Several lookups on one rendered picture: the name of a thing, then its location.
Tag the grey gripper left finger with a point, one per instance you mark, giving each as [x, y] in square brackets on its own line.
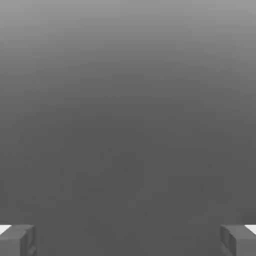
[16, 240]

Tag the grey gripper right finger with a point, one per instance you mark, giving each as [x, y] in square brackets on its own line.
[240, 240]

